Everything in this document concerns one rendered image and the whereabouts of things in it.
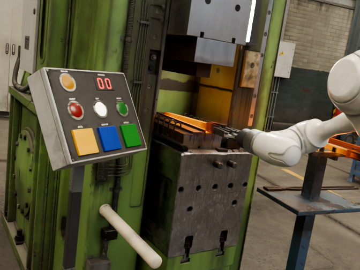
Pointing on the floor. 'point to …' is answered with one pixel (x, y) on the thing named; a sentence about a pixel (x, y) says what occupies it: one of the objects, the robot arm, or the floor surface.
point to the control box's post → (73, 216)
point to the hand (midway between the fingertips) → (217, 128)
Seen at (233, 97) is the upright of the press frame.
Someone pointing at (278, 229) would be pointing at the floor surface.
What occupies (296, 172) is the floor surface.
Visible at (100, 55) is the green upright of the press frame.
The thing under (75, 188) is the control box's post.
